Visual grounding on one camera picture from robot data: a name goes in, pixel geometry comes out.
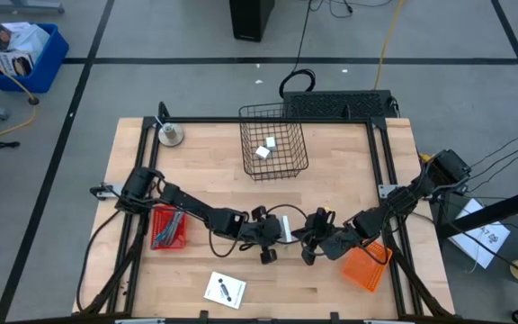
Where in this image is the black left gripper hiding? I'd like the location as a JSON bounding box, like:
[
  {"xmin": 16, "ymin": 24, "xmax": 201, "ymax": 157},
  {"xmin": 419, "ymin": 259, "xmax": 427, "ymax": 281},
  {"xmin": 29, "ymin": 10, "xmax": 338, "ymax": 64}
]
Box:
[{"xmin": 239, "ymin": 205, "xmax": 283, "ymax": 266}]

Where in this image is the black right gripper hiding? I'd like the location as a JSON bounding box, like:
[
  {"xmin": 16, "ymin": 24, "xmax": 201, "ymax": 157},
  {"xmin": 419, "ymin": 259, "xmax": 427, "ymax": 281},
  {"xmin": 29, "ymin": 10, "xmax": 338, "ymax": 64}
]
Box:
[{"xmin": 293, "ymin": 209, "xmax": 354, "ymax": 266}]

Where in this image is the white box with barcode print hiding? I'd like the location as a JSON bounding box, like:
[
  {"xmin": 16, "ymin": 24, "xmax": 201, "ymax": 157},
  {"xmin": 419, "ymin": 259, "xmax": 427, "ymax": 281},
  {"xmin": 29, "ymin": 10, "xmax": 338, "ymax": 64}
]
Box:
[{"xmin": 280, "ymin": 215, "xmax": 293, "ymax": 245}]

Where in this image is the white Acer card reader box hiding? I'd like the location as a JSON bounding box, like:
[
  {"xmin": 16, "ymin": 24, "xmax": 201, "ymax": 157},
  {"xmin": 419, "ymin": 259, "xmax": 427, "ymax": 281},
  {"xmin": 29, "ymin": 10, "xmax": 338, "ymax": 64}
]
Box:
[{"xmin": 202, "ymin": 270, "xmax": 247, "ymax": 311}]

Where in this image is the blue plastic bin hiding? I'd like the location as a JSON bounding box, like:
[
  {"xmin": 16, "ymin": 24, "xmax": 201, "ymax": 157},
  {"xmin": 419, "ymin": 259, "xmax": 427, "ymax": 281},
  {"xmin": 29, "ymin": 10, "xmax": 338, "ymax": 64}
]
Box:
[{"xmin": 0, "ymin": 22, "xmax": 71, "ymax": 95}]

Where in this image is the orange plastic basket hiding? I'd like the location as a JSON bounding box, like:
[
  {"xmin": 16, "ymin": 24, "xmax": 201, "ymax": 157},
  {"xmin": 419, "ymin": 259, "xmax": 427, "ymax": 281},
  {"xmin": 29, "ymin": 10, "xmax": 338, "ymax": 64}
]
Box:
[{"xmin": 341, "ymin": 240, "xmax": 394, "ymax": 294}]

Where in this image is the red plastic basket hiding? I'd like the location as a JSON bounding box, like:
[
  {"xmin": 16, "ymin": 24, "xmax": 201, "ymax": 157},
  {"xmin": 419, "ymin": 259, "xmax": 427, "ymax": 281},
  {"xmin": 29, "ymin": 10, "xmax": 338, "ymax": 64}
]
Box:
[{"xmin": 150, "ymin": 204, "xmax": 189, "ymax": 251}]

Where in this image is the grey blue tool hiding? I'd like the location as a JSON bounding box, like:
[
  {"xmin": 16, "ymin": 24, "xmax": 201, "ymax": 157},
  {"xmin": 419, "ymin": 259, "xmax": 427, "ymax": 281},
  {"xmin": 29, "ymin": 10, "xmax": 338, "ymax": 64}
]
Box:
[{"xmin": 152, "ymin": 209, "xmax": 184, "ymax": 249}]

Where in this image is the black perforated computer case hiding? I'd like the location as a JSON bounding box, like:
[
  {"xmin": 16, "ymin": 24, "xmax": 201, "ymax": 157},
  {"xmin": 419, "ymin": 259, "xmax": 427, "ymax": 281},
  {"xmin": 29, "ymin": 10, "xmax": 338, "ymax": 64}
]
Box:
[{"xmin": 281, "ymin": 89, "xmax": 398, "ymax": 121}]

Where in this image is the round metal weight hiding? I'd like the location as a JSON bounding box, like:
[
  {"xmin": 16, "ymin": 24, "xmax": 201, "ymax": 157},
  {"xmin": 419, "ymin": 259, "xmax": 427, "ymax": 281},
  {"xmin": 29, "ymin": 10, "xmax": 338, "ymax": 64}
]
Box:
[{"xmin": 156, "ymin": 121, "xmax": 185, "ymax": 148}]

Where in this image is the white paper sheet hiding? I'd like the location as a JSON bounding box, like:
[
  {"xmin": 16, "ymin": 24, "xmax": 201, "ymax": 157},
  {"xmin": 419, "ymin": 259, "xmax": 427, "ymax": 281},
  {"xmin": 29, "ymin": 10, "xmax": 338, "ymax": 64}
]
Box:
[{"xmin": 447, "ymin": 197, "xmax": 512, "ymax": 270}]

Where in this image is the black computer tower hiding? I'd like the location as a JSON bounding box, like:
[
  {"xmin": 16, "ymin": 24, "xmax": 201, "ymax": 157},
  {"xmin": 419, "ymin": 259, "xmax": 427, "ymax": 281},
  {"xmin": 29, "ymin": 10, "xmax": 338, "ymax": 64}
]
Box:
[{"xmin": 228, "ymin": 0, "xmax": 276, "ymax": 43}]

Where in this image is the printed white carton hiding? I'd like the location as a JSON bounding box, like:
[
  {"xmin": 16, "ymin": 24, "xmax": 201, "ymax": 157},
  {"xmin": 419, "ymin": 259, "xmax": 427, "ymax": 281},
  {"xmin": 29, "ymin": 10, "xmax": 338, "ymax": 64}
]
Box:
[
  {"xmin": 0, "ymin": 49, "xmax": 36, "ymax": 77},
  {"xmin": 0, "ymin": 21, "xmax": 51, "ymax": 62}
]

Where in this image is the black wire basket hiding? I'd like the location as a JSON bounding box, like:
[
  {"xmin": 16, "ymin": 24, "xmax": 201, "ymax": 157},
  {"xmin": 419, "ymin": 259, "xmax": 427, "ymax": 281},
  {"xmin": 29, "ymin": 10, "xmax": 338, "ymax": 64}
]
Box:
[{"xmin": 238, "ymin": 103, "xmax": 310, "ymax": 183}]

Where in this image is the black table frame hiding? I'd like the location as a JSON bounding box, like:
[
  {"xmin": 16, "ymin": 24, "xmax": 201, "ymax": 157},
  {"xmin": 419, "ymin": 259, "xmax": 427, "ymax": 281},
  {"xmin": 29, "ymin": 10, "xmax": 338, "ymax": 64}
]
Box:
[{"xmin": 73, "ymin": 100, "xmax": 457, "ymax": 324}]

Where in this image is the coiled black cable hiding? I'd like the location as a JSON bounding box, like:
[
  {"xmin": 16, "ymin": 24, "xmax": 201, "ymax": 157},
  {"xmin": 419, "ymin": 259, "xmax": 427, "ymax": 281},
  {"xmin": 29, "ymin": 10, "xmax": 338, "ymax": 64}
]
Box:
[{"xmin": 278, "ymin": 0, "xmax": 317, "ymax": 99}]

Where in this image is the black rig post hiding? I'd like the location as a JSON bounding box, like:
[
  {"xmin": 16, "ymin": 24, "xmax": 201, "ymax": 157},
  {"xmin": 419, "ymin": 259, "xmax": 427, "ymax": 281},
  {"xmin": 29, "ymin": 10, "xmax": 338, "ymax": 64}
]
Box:
[{"xmin": 437, "ymin": 182, "xmax": 518, "ymax": 240}]

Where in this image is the yellow hanging cable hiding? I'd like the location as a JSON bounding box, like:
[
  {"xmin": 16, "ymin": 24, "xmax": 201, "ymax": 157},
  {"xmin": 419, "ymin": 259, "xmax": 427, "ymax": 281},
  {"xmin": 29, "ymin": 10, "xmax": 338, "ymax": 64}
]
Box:
[{"xmin": 372, "ymin": 0, "xmax": 405, "ymax": 91}]

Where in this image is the yellow floor cable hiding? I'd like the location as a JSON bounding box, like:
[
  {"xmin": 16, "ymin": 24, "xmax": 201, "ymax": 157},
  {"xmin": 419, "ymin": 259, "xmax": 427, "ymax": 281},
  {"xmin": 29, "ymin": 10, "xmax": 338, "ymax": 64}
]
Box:
[{"xmin": 0, "ymin": 40, "xmax": 40, "ymax": 144}]

